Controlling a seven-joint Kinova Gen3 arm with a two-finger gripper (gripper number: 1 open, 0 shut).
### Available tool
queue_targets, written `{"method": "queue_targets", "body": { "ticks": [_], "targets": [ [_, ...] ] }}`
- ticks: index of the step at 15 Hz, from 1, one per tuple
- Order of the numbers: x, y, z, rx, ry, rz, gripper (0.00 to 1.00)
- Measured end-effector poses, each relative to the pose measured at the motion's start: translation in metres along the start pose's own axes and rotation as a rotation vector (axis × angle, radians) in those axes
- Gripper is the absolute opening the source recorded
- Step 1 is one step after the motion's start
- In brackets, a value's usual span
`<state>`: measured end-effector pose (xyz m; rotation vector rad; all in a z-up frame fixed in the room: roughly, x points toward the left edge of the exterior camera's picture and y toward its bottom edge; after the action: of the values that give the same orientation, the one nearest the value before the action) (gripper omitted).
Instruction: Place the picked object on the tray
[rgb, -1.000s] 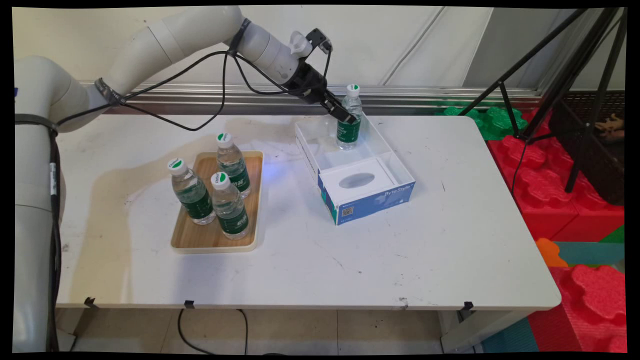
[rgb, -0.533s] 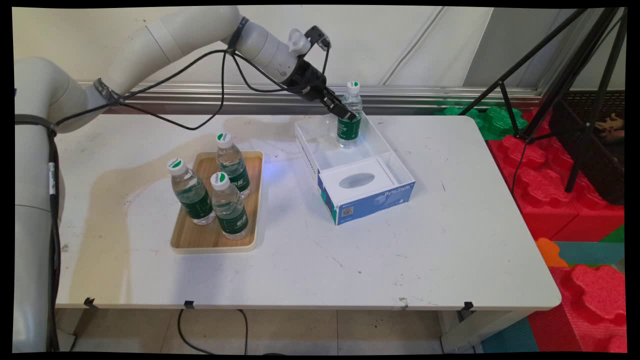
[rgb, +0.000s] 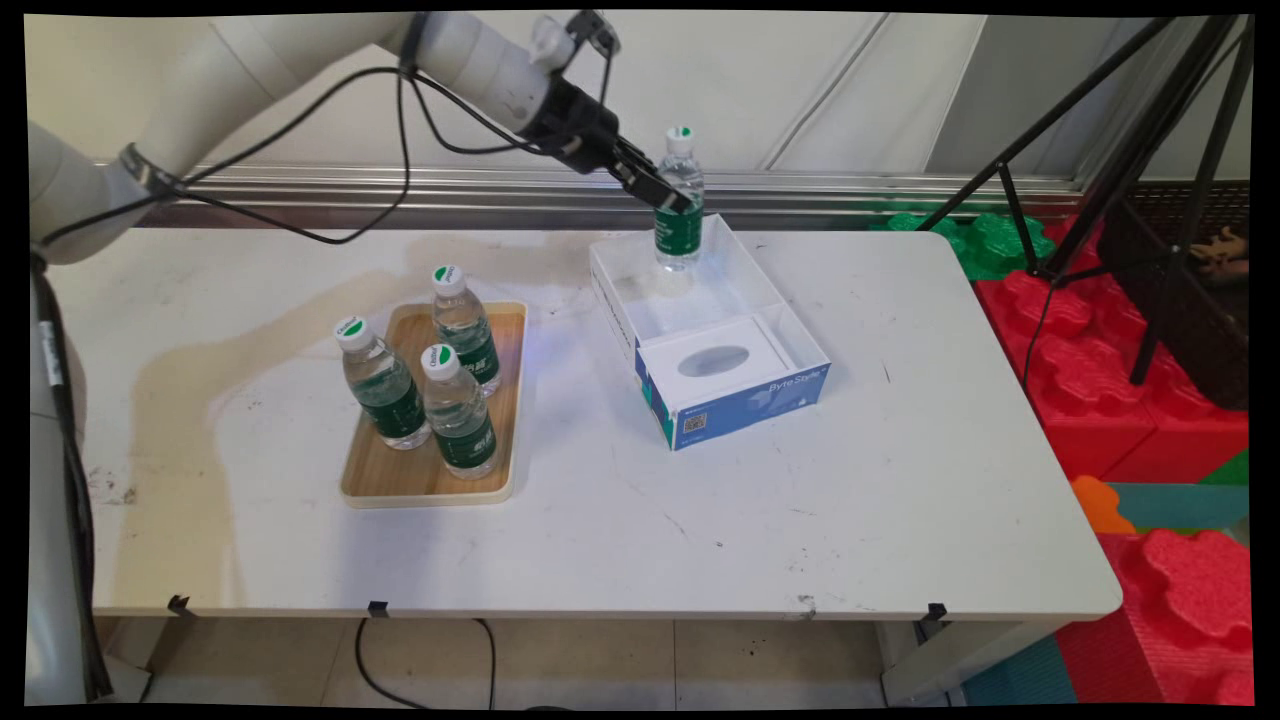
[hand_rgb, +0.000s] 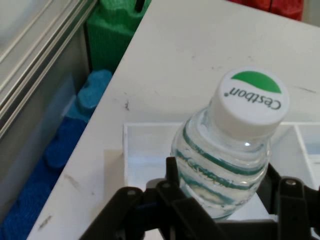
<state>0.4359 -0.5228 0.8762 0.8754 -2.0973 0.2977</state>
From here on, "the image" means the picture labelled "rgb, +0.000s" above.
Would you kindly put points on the red foam blocks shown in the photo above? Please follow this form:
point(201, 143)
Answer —
point(1060, 350)

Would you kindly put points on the red foam block wavy edge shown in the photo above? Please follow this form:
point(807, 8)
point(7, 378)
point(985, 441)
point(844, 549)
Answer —
point(1190, 600)

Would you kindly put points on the green foam block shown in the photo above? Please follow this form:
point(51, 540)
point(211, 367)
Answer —
point(990, 240)

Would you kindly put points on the silver metal window rail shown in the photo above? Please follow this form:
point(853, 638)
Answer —
point(500, 195)

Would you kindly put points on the white table leg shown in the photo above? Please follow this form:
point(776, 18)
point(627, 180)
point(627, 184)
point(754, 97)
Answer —
point(950, 660)

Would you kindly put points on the black camera tripod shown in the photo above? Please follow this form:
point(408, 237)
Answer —
point(1162, 300)

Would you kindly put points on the wrist camera on white mount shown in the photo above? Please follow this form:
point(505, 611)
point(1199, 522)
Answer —
point(552, 40)

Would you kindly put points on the white blue ByteDance cardboard box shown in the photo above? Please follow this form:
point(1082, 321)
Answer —
point(740, 405)

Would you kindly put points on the bamboo tray with cream rim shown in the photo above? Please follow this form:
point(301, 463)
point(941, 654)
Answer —
point(400, 475)

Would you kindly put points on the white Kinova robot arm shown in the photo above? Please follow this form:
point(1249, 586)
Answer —
point(250, 70)

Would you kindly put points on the orange foam piece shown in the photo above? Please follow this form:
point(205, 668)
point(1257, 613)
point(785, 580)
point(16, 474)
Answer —
point(1098, 505)

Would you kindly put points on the green label water bottle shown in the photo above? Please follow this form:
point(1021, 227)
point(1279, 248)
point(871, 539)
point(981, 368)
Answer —
point(390, 400)
point(470, 340)
point(680, 235)
point(462, 430)

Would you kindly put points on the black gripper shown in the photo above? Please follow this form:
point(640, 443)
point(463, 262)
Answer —
point(575, 125)

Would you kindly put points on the teal foam mat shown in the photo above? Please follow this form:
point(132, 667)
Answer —
point(1180, 505)

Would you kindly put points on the dark brown wicker basket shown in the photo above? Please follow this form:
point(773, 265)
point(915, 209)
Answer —
point(1200, 330)

